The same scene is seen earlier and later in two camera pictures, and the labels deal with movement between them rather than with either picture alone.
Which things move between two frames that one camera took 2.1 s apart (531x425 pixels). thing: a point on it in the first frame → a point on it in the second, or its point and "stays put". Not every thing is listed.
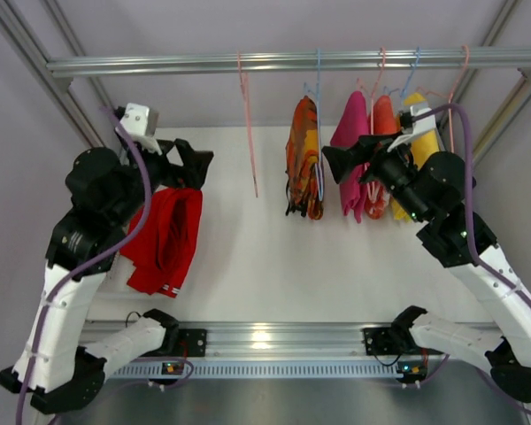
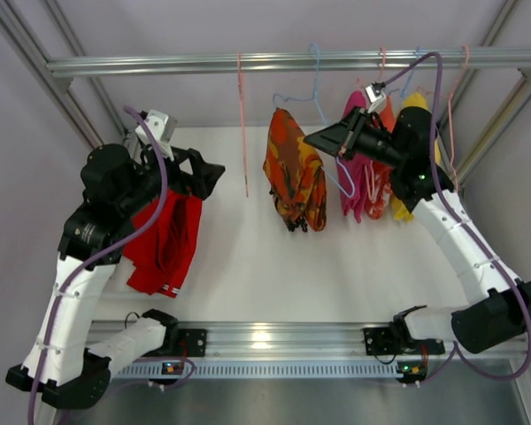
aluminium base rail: [267, 339] stays put
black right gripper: [371, 156] → [352, 133]
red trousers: [163, 251] stays put
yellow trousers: [421, 149] stays put
